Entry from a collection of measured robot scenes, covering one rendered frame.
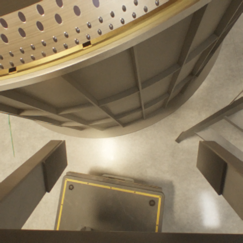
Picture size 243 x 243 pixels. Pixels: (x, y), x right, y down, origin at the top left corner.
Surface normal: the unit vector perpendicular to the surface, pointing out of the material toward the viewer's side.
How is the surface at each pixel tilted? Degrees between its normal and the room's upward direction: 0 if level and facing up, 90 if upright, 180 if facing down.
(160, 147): 0
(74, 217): 0
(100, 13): 43
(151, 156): 0
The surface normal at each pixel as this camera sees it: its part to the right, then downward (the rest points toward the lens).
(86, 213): -0.16, -0.15
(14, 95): 0.99, -0.08
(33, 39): 0.04, 0.55
